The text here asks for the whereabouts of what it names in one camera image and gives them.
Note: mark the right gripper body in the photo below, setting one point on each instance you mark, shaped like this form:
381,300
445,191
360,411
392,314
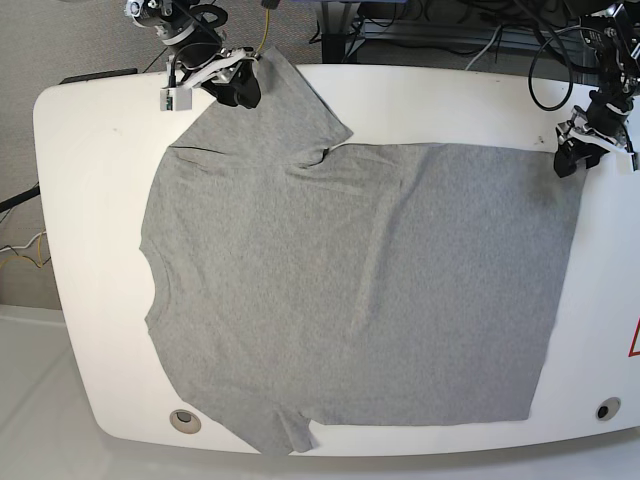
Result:
208,64

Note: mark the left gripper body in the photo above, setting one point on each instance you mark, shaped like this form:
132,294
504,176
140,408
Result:
603,125

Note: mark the grey T-shirt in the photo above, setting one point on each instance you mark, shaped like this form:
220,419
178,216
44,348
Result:
300,277

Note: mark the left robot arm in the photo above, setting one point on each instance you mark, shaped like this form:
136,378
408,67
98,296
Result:
611,30

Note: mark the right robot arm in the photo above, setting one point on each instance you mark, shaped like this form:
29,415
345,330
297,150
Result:
179,23

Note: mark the black table leg base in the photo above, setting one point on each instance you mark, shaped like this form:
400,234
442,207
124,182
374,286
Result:
333,48

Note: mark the red triangle sticker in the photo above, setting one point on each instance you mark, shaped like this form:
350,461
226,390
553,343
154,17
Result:
634,347

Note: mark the right table grommet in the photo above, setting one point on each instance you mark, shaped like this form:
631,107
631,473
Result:
608,409

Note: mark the table grommet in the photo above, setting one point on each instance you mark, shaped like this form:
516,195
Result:
185,421
608,409

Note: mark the left table grommet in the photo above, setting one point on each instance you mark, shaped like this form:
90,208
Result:
185,421

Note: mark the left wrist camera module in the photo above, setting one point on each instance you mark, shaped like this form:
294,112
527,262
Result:
175,99

